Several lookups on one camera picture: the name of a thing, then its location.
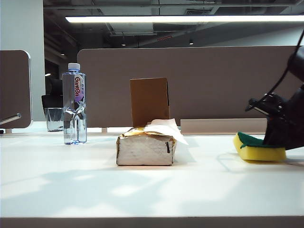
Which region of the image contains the brown partition with white edge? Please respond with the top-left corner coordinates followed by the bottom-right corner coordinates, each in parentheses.
top-left (0, 50), bottom-right (33, 130)

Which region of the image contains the black office chair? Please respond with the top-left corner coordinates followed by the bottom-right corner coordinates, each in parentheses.
top-left (41, 78), bottom-right (64, 119)

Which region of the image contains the white tissue sheet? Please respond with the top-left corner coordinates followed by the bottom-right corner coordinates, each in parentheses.
top-left (144, 118), bottom-right (189, 145)

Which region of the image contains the wide brown desk partition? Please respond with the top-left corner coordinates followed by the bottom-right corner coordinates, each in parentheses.
top-left (76, 46), bottom-right (304, 129)

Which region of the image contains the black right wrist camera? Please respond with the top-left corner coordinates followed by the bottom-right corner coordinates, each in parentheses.
top-left (245, 92), bottom-right (289, 120)

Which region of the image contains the long ceiling light strip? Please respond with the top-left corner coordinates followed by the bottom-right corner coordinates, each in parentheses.
top-left (65, 15), bottom-right (304, 24)

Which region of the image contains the clear drinking glass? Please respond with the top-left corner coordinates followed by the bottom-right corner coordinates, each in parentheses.
top-left (44, 107), bottom-right (65, 133)

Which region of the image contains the yellow sponge with green scourer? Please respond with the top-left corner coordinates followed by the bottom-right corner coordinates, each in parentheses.
top-left (233, 132), bottom-right (286, 163)

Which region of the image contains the silver metal rod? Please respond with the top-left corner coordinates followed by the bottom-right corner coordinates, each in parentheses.
top-left (0, 113), bottom-right (22, 125)

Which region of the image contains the clear Ganten water bottle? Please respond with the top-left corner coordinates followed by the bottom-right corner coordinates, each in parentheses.
top-left (62, 63), bottom-right (87, 146)

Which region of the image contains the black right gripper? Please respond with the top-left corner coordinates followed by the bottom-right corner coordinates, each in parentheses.
top-left (263, 83), bottom-right (304, 151)

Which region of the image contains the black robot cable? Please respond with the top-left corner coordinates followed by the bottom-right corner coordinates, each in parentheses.
top-left (268, 30), bottom-right (304, 95)

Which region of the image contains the soft tissue pack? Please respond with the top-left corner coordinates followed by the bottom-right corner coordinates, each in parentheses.
top-left (116, 126), bottom-right (178, 166)

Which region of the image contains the brown cardboard box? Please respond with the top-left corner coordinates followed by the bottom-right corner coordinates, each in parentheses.
top-left (130, 77), bottom-right (171, 128)

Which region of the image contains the beige cable tray lid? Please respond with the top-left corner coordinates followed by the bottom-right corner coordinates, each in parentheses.
top-left (180, 118), bottom-right (268, 136)

